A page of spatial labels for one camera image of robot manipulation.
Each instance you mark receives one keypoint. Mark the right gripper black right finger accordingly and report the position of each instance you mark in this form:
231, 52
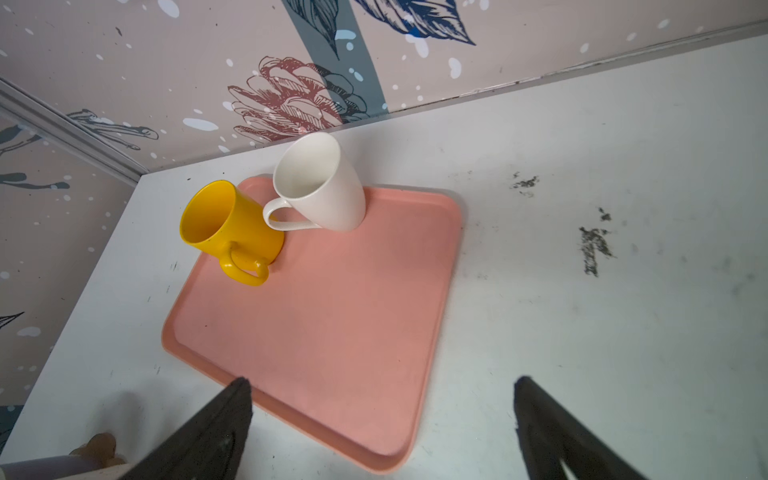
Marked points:
552, 441

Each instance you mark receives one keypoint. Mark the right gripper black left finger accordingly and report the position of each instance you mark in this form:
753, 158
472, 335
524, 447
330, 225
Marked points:
209, 446

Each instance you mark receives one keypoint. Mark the cork flower shaped coaster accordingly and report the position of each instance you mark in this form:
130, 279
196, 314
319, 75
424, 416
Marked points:
101, 449

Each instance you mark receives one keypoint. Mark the yellow mug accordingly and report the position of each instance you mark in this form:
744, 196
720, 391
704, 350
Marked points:
225, 223

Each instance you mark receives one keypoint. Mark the cream mug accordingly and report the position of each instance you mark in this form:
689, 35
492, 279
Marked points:
317, 187

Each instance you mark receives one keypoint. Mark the pink tray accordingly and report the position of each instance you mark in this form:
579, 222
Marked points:
339, 342

